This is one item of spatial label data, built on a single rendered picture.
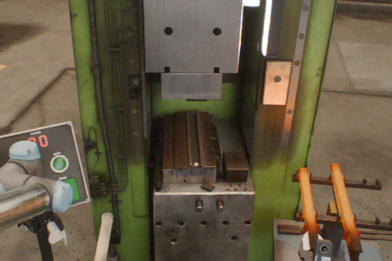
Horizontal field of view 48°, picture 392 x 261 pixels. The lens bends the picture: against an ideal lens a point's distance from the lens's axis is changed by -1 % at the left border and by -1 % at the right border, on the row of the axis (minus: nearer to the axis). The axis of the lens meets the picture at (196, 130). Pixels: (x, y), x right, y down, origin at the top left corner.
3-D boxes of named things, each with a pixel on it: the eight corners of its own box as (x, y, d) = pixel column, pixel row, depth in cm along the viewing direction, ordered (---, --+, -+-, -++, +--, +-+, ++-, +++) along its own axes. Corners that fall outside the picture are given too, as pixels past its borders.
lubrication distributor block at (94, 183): (105, 203, 182) (103, 176, 175) (90, 203, 182) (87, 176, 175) (106, 197, 185) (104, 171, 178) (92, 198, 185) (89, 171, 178)
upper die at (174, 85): (220, 99, 148) (222, 73, 143) (161, 99, 147) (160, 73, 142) (211, 53, 184) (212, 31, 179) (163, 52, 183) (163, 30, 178)
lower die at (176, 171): (215, 182, 166) (216, 164, 162) (162, 183, 165) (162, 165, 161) (207, 126, 202) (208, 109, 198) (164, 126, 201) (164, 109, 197)
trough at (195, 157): (203, 168, 162) (203, 165, 162) (188, 168, 162) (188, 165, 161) (198, 113, 198) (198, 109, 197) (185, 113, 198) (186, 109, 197)
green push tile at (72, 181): (80, 199, 146) (74, 177, 146) (57, 205, 143) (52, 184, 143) (79, 198, 148) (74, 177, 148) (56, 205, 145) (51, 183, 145)
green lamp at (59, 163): (66, 171, 144) (64, 160, 142) (52, 171, 144) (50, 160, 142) (68, 166, 147) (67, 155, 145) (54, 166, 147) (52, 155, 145)
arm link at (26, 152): (-1, 152, 114) (19, 136, 122) (8, 185, 120) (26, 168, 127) (26, 157, 113) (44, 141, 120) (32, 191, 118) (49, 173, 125)
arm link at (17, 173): (12, 191, 104) (38, 165, 113) (-27, 182, 106) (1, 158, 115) (18, 216, 108) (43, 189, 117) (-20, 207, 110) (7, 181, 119)
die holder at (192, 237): (245, 275, 185) (256, 192, 162) (155, 276, 183) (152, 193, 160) (230, 190, 233) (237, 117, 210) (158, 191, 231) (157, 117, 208)
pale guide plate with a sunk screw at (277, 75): (285, 105, 164) (291, 62, 155) (261, 105, 163) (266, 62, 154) (284, 102, 166) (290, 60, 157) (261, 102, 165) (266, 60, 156)
